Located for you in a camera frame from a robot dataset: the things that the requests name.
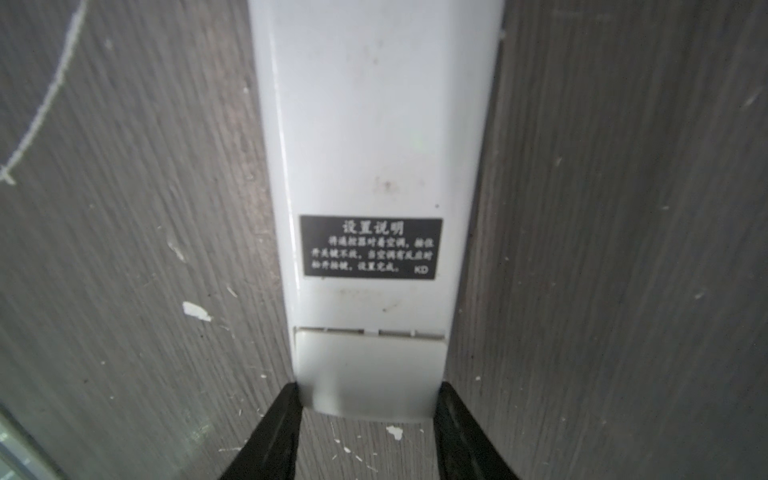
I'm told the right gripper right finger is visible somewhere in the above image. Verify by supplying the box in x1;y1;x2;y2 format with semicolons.
433;382;519;480

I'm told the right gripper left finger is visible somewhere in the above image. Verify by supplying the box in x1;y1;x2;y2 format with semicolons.
220;382;303;480

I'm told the white red remote control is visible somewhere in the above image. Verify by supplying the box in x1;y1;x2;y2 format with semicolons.
248;1;504;423

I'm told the white plastic strip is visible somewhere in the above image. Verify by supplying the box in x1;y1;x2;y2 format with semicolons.
1;0;90;186

